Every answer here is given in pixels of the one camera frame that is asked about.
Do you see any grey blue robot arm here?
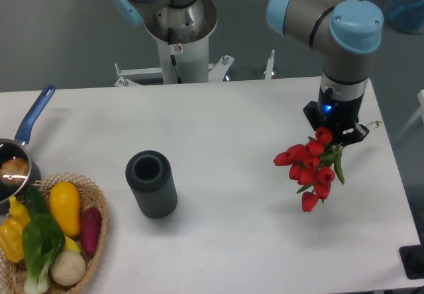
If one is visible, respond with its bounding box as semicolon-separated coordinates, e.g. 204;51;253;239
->
111;0;384;146

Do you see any black device at table edge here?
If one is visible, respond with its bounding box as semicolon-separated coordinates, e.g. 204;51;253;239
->
399;245;423;279

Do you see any blue handled saucepan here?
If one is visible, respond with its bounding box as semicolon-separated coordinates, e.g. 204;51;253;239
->
1;85;56;215

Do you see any blue translucent container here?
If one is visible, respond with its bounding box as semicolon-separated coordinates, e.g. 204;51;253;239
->
386;0;423;34

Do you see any bread roll in pan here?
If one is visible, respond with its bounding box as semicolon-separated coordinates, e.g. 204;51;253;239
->
1;158;29;187

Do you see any yellow bell pepper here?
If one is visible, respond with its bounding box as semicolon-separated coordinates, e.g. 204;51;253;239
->
1;219;24;263

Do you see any red tulip bouquet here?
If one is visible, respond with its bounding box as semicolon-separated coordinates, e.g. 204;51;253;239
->
274;126;345;213

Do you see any woven bamboo basket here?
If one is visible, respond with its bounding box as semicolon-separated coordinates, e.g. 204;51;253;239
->
1;173;108;293

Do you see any white frame at right edge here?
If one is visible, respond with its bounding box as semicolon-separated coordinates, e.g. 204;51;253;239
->
399;90;424;136

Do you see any purple sweet potato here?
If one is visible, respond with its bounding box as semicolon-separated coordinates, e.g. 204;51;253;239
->
79;207;102;256

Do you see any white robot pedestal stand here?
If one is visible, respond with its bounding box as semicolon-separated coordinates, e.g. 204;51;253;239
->
113;0;235;86

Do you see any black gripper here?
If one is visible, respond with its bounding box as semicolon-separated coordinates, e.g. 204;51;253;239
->
303;81;370;146

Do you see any yellow squash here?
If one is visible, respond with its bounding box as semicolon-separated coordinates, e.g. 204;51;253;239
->
49;181;81;238

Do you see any beige garlic bulb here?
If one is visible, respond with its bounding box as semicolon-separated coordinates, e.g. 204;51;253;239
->
50;250;86;286

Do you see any dark grey ribbed vase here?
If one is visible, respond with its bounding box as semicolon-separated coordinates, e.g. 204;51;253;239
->
125;150;178;219

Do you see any green bok choy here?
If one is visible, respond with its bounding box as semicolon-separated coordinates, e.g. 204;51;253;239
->
23;214;65;293

